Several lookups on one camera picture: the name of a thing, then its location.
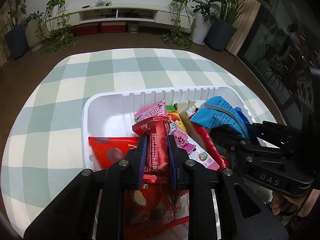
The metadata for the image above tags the light blue snack packet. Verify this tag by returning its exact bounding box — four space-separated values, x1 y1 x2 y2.
190 96 249 139

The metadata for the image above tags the shiny red snack packet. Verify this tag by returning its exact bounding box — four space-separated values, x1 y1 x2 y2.
132 116 170 184

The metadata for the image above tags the pink cartoon snack packet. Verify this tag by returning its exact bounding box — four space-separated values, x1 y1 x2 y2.
134 99 219 170

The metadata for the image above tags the large red chocolate bag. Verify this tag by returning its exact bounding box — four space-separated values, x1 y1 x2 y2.
95 136 189 239

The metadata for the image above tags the black snack packet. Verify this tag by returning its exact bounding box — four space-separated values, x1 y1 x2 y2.
209 125 242 157

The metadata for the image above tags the dark blue snack packet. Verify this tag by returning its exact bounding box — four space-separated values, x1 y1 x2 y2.
234 107 255 139

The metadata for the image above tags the red white snack packet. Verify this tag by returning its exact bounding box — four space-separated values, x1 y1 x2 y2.
203 130 230 171

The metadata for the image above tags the gold snack packet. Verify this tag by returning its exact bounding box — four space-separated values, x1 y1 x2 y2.
174 100 207 148

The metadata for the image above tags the orange brown snack packet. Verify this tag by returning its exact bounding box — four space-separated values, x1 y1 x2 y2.
166 105 188 134

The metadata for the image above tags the person's right hand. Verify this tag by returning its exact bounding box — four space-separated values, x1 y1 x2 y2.
271 188 320 218

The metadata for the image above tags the white plastic tray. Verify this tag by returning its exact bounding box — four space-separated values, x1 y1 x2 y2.
81 86 272 240

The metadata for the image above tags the green white checkered tablecloth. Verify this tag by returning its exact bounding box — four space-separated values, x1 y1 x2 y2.
1 48 274 235

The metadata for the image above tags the dark plant pot right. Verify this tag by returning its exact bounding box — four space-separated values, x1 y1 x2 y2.
204 19 237 51

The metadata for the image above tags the white plant pot right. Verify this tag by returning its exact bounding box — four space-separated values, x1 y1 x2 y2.
193 12 212 46

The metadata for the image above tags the white plant pot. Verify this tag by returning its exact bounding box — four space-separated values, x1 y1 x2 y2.
193 12 212 46
25 18 43 53

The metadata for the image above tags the red storage box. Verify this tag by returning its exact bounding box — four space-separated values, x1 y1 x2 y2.
75 23 99 36
100 22 126 34

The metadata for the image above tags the white TV cabinet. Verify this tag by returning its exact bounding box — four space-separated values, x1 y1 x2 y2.
57 3 196 30

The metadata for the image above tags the dark blue plant pot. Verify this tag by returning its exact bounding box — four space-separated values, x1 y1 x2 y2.
4 23 29 60

